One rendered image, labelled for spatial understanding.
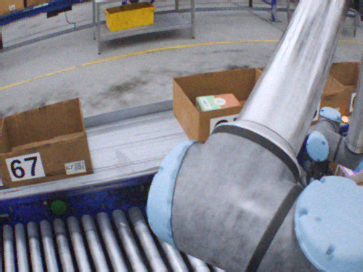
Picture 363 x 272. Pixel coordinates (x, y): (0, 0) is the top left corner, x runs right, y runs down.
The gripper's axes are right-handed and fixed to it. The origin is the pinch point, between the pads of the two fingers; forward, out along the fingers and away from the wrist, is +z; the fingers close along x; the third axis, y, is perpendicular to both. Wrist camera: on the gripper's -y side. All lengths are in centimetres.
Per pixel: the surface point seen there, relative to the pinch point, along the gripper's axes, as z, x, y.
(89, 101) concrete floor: 80, -62, -247
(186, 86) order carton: -20, -32, -58
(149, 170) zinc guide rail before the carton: -9, -57, -24
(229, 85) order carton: -17, -12, -58
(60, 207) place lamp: -1, -94, -21
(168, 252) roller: 6, -60, 4
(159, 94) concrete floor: 80, 3, -233
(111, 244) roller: 5, -78, -4
